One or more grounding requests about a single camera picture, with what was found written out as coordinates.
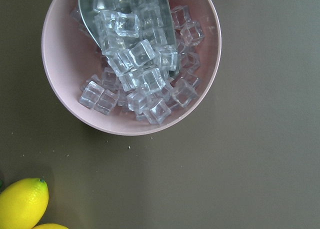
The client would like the metal ice scoop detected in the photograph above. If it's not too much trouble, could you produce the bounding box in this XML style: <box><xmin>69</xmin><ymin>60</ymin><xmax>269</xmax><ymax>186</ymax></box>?
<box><xmin>78</xmin><ymin>0</ymin><xmax>179</xmax><ymax>77</ymax></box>

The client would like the yellow lemon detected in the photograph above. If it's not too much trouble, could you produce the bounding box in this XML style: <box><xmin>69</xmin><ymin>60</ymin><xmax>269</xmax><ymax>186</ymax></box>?
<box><xmin>0</xmin><ymin>178</ymin><xmax>49</xmax><ymax>229</ymax></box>
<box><xmin>32</xmin><ymin>223</ymin><xmax>69</xmax><ymax>229</ymax></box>

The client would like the pink bowl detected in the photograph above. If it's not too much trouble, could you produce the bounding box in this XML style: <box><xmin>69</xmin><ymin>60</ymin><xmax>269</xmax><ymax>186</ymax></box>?
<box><xmin>41</xmin><ymin>0</ymin><xmax>222</xmax><ymax>136</ymax></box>

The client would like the clear ice cube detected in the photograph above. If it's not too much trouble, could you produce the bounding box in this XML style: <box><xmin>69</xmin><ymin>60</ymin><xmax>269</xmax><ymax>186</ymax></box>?
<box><xmin>149</xmin><ymin>99</ymin><xmax>172</xmax><ymax>124</ymax></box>
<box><xmin>78</xmin><ymin>81</ymin><xmax>105</xmax><ymax>109</ymax></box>
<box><xmin>180</xmin><ymin>21</ymin><xmax>205</xmax><ymax>46</ymax></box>
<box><xmin>114</xmin><ymin>12</ymin><xmax>140</xmax><ymax>38</ymax></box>

